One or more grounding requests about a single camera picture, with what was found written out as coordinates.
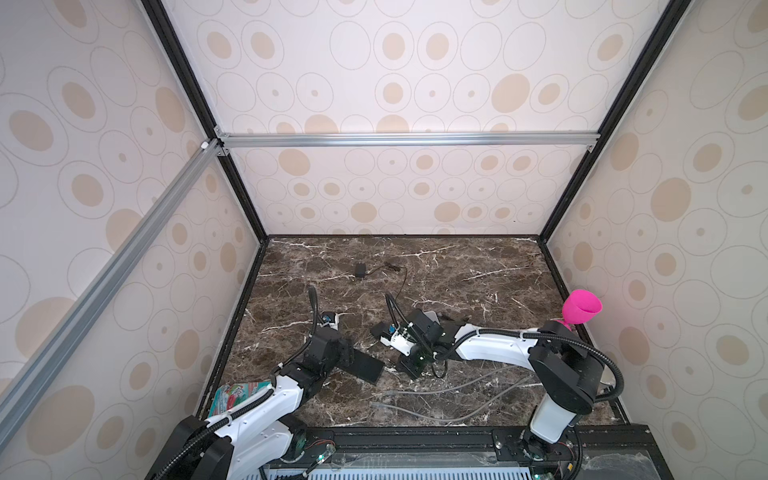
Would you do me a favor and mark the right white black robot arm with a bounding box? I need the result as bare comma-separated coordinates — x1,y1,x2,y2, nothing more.
374,308,625,445

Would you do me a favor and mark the black front rail base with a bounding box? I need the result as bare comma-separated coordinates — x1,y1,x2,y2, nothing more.
155,424,676,480

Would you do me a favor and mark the left diagonal aluminium frame bar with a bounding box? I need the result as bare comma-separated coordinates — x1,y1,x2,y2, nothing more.
1,138,222,449

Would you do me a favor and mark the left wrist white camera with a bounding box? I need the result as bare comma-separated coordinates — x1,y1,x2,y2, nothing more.
319,311,340,330

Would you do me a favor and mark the pink plastic goblet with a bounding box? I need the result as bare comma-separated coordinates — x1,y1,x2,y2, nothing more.
556,289,603,330

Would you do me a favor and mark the colourful snack packet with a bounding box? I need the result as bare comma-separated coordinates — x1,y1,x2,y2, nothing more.
208,381,271,417

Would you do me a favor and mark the small black adapter with cable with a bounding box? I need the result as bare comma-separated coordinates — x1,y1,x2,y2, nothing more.
353,261,409,299

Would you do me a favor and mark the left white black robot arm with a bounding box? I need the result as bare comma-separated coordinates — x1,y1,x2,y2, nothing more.
146,326,383,479

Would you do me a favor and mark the horizontal aluminium frame bar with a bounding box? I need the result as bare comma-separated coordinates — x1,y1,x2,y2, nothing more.
205,130,600,153

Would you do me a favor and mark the black power adapter with plug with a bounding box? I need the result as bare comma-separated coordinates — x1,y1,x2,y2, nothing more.
370,322,397,347

